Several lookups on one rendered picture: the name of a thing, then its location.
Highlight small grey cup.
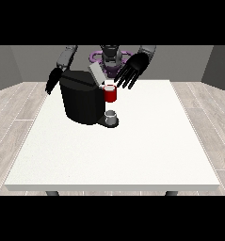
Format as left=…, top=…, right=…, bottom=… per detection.
left=104, top=109, right=119, bottom=125

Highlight pale grey machine lid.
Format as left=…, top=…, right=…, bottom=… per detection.
left=87, top=61, right=106, bottom=86

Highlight grey robot trunk purple rings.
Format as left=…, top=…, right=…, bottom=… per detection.
left=88, top=45, right=134, bottom=79

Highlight red pod holder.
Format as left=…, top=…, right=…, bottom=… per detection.
left=103, top=85, right=119, bottom=104

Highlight black coffee machine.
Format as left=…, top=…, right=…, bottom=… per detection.
left=58, top=69, right=120, bottom=128

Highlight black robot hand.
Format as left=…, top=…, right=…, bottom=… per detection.
left=113, top=52, right=151, bottom=90
left=44, top=66, right=64, bottom=96

